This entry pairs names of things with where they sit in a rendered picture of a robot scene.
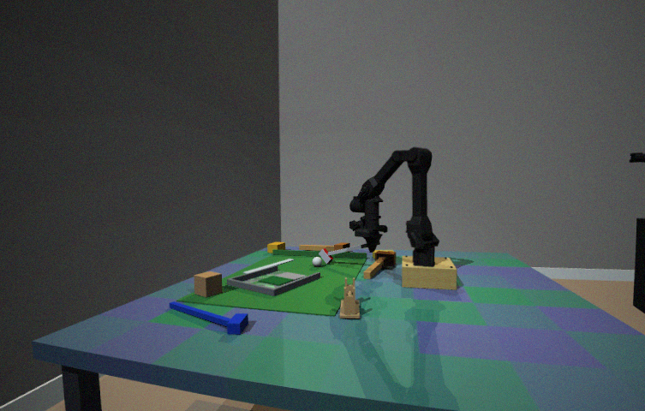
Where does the green flat mat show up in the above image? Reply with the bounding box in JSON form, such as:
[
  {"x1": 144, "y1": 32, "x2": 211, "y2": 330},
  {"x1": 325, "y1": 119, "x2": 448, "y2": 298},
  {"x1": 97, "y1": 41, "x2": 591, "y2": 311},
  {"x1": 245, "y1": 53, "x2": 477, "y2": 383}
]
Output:
[{"x1": 176, "y1": 255, "x2": 367, "y2": 317}]

